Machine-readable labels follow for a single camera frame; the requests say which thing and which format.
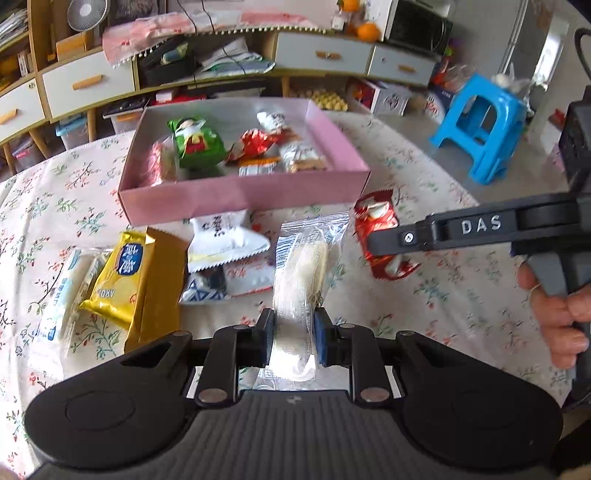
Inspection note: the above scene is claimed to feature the black case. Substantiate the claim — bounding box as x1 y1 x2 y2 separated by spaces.
139 41 197 86

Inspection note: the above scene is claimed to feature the red and white snack packet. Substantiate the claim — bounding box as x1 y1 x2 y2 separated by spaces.
353 190 421 281

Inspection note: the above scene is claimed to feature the yellow cardboard box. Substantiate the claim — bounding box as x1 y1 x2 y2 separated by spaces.
55 33 93 58

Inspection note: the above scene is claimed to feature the pink speckled snack packet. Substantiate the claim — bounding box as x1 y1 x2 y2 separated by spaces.
147 141 178 185

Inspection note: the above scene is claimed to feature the floral printed cloth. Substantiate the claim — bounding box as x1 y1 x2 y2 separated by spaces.
0 111 573 464

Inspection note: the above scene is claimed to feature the pink cardboard box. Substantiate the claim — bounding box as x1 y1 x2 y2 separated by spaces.
117 96 371 228

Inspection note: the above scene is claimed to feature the shiny red snack packet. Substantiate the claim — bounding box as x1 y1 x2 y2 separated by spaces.
226 129 280 162

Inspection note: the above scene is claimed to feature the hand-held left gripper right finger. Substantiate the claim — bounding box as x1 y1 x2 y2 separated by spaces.
313 307 467 408

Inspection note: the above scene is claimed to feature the white and pink snack packet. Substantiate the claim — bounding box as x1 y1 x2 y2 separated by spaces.
222 256 278 296

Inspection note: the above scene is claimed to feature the framed cat picture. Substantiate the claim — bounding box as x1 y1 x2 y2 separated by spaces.
108 0 160 19

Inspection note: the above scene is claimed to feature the yellow snack packet blue label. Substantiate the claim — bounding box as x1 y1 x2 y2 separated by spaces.
78 231 155 330

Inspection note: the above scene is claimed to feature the white drawer wooden handle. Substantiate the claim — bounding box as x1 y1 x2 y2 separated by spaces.
369 46 437 86
0 78 47 144
274 32 375 75
41 58 137 118

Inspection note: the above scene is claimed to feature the clear cream roll packet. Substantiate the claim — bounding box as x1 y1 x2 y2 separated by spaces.
254 211 351 381

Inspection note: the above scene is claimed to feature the small white desk fan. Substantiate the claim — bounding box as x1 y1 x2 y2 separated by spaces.
67 0 95 31

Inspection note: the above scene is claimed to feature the clear storage box blue lid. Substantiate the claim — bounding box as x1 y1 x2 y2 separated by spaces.
55 115 88 151

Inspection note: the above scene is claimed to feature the yellow egg tray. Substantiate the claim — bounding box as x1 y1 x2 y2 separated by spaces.
309 89 348 112

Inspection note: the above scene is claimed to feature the red cardboard box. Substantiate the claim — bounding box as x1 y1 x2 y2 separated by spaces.
157 90 206 104

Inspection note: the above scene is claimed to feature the clear brown biscuit packet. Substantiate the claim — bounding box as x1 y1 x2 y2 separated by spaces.
279 141 328 174

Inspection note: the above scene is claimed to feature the green snack packet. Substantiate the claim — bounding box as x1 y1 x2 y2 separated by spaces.
167 116 227 169

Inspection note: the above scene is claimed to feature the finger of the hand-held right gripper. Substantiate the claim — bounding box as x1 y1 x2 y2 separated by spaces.
367 207 519 258

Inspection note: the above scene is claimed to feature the clear plastic storage box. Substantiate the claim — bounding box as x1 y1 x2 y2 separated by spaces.
104 104 148 132

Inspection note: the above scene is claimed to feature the wooden cabinet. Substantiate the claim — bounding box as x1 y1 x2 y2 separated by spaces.
0 0 451 162

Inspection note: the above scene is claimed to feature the loose stack of papers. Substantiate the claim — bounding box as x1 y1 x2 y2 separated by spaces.
198 39 273 75

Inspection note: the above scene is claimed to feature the black and white microwave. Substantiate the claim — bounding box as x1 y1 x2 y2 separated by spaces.
385 0 455 56

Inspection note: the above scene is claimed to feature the gold snack packet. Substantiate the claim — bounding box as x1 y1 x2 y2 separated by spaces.
124 226 192 354

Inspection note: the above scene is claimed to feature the white packet black print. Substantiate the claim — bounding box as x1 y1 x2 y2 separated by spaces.
187 209 271 274

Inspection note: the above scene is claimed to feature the person's right hand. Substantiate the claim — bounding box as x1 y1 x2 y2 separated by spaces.
517 261 591 370

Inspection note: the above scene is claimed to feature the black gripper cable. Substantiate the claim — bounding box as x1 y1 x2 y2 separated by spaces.
573 28 591 88

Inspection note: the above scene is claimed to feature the light blue white snack packet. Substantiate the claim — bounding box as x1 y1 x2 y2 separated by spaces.
37 247 114 344

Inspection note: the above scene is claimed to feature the white printed carton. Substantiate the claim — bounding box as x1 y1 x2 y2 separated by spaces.
358 79 411 116

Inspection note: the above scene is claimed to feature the shelf pile of documents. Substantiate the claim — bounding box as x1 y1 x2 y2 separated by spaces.
0 9 28 47

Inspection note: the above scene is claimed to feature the small orange snack packet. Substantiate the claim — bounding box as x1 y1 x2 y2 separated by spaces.
238 157 282 177

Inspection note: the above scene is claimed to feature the blue plastic stool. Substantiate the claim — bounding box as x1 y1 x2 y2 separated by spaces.
429 74 527 185

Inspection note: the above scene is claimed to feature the pink fringed cloth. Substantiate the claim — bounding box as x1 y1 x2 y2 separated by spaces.
102 8 342 70

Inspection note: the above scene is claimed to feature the blue triangle pattern snack packet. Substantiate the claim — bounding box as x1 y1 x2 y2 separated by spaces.
179 268 232 305

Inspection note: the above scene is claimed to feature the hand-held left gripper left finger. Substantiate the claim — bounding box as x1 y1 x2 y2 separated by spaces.
115 307 278 408

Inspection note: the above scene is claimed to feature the long white cookie packet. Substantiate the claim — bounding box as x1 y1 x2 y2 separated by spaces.
256 110 289 134

